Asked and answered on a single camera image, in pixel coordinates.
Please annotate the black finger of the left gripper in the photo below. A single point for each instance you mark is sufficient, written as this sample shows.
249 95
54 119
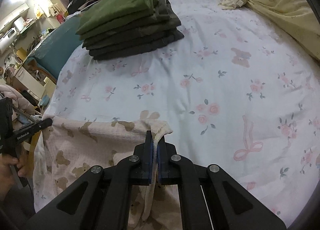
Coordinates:
28 131

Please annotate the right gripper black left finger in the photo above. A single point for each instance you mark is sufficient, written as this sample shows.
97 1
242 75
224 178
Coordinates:
100 198

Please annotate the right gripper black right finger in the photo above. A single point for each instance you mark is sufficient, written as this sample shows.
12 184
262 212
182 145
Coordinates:
209 197

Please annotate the pink bear print pants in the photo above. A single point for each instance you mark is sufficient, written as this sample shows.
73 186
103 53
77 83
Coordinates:
69 148

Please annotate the white floral bed sheet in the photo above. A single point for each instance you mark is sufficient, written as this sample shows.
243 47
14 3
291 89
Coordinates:
236 91

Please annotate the green folded garment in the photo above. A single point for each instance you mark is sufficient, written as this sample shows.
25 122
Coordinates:
106 15

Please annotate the dark grey folded clothes stack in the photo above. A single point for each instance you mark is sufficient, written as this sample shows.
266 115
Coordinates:
137 37

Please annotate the cream yellow quilt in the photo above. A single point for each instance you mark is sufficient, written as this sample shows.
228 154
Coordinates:
293 16

